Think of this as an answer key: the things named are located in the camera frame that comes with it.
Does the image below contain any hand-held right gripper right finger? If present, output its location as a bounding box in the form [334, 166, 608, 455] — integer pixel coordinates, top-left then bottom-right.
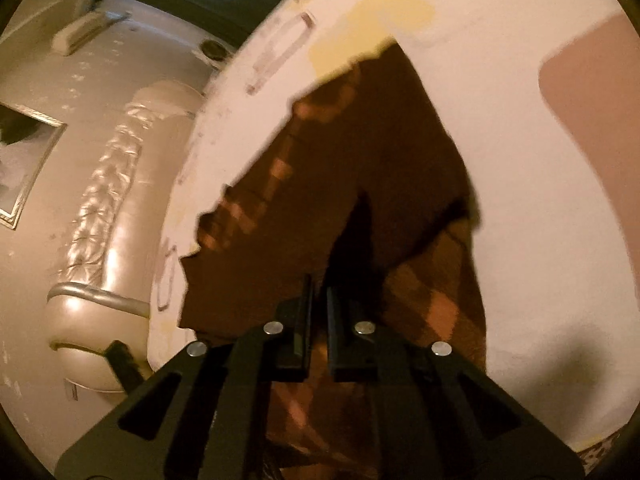
[326, 286, 587, 480]

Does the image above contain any tufted beige headboard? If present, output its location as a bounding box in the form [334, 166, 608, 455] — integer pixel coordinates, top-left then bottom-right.
[44, 80, 207, 394]

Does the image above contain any brown plaid garment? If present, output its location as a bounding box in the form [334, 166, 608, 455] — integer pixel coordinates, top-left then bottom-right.
[177, 42, 490, 480]

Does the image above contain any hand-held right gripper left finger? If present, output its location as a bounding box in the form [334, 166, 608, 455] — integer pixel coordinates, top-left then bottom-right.
[54, 276, 316, 480]

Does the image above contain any framed wall picture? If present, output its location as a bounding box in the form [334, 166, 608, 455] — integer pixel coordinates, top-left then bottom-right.
[0, 101, 68, 231]

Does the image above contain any round dark fixture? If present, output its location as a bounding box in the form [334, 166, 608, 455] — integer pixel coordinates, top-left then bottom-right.
[200, 40, 229, 62]

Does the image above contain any spotted brown cloth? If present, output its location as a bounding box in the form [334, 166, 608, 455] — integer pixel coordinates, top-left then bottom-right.
[575, 432, 628, 473]

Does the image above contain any white printed bed sheet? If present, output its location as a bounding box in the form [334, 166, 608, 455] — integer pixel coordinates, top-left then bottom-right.
[147, 0, 640, 453]

